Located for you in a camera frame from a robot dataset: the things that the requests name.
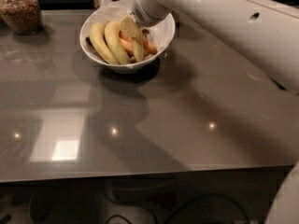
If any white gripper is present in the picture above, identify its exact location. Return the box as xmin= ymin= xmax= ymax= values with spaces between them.
xmin=121 ymin=0 xmax=171 ymax=37

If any lower orange carrot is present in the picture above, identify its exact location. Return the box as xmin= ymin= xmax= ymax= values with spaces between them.
xmin=119 ymin=37 xmax=150 ymax=58

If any yellow banana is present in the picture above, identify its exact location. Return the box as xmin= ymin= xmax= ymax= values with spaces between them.
xmin=132 ymin=35 xmax=144 ymax=63
xmin=104 ymin=21 xmax=130 ymax=65
xmin=90 ymin=22 xmax=119 ymax=65

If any left glass grain jar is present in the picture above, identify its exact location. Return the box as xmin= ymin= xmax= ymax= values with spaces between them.
xmin=0 ymin=0 xmax=42 ymax=35

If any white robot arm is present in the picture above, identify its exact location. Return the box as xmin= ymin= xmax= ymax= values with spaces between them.
xmin=133 ymin=0 xmax=299 ymax=170

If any orange carrot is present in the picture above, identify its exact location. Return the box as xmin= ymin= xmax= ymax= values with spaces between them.
xmin=120 ymin=33 xmax=158 ymax=56
xmin=119 ymin=37 xmax=150 ymax=58

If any white paper bowl liner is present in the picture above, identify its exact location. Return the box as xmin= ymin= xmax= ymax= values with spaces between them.
xmin=95 ymin=0 xmax=174 ymax=51

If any white ceramic bowl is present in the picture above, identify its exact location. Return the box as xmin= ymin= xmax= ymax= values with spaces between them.
xmin=79 ymin=0 xmax=176 ymax=74

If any upper orange carrot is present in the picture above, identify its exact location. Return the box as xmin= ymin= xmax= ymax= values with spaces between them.
xmin=120 ymin=33 xmax=158 ymax=56

